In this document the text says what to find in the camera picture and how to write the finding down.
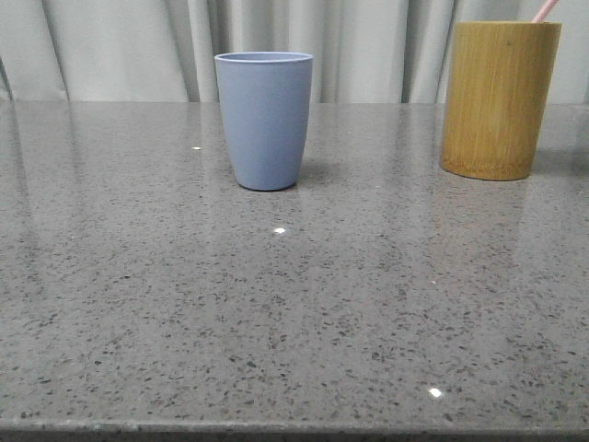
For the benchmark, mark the blue plastic cup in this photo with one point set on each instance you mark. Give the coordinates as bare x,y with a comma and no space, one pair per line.
264,99

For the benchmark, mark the bamboo wooden cup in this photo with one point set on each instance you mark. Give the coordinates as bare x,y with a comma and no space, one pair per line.
496,96

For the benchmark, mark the grey-white curtain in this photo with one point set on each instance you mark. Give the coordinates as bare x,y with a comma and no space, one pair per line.
364,51

